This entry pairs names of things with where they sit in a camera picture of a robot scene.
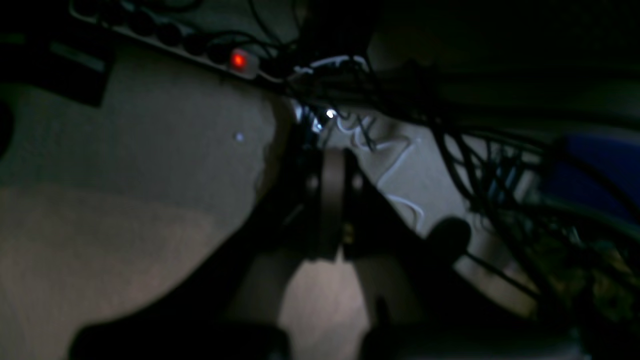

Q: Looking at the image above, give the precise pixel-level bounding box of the white power strip red switch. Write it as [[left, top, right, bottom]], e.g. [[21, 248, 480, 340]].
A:
[[68, 0, 284, 84]]

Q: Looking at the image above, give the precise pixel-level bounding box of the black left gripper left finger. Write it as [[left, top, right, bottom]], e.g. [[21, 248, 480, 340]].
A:
[[70, 149, 346, 360]]

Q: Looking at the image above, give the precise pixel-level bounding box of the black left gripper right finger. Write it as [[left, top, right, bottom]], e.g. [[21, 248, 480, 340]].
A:
[[343, 150, 586, 360]]

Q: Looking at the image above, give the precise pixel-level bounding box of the black cable bundle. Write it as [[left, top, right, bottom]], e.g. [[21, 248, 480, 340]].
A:
[[250, 0, 640, 321]]

